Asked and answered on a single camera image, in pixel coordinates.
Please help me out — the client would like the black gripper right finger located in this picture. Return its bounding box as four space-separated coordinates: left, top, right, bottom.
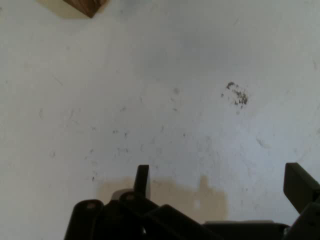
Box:
282 162 320 240

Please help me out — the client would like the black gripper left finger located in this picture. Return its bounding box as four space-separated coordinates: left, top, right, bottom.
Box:
63 164 226 240

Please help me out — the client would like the wooden cabinet door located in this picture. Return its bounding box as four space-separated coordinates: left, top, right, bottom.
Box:
37 0 110 19

